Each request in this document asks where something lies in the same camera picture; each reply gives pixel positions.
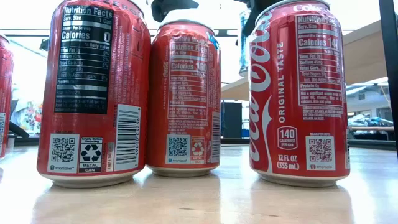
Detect black cabinet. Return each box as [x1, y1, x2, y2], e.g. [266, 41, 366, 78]
[221, 101, 243, 139]

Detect red cola can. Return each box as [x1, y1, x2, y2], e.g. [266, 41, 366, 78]
[0, 34, 15, 160]

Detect red Coca-Cola Original Taste can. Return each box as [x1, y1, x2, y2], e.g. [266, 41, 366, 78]
[248, 0, 351, 188]

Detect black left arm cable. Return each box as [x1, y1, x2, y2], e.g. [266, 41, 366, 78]
[8, 120, 31, 139]

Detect person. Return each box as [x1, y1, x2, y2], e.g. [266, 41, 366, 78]
[8, 83, 44, 138]

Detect wooden workbench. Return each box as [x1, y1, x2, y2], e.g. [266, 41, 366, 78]
[348, 113, 396, 141]

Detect red Coke Zero can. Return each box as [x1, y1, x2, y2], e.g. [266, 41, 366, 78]
[36, 0, 152, 189]

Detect red cola can 160 calories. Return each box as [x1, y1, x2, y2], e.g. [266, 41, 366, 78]
[145, 19, 223, 178]

